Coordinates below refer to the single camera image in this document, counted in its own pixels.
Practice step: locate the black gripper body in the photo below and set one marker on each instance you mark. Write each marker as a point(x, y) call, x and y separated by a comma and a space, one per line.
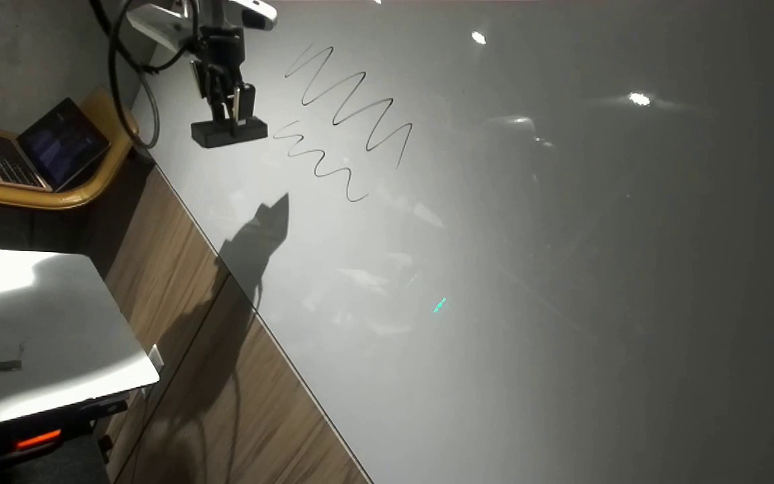
point(219, 58)

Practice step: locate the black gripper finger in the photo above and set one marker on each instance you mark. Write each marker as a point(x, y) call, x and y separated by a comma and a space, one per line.
point(243, 102)
point(214, 107)

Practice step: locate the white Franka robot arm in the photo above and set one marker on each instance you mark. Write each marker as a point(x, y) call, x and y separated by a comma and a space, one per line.
point(167, 17)

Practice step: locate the large white whiteboard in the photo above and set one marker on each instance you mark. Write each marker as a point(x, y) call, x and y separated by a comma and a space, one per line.
point(539, 270)

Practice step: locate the open silver laptop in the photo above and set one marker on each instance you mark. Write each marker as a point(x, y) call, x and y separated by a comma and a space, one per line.
point(38, 149)

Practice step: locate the small white slotted platform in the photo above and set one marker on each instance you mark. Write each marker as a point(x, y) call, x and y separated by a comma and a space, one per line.
point(38, 332)

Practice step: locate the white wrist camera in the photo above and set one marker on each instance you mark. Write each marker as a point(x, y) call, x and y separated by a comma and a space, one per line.
point(253, 12)

